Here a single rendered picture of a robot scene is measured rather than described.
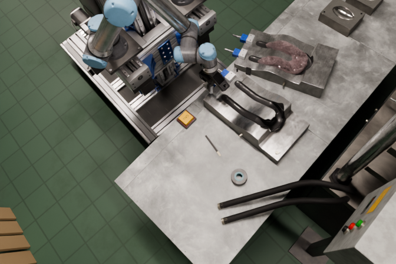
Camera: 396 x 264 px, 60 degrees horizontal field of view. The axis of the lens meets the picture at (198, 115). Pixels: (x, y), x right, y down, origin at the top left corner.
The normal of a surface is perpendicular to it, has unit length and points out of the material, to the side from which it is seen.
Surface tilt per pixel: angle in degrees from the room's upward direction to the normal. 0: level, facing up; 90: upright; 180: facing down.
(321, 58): 0
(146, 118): 0
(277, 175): 0
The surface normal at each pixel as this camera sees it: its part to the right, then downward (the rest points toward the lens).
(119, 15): -0.06, 0.87
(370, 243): -0.11, -0.40
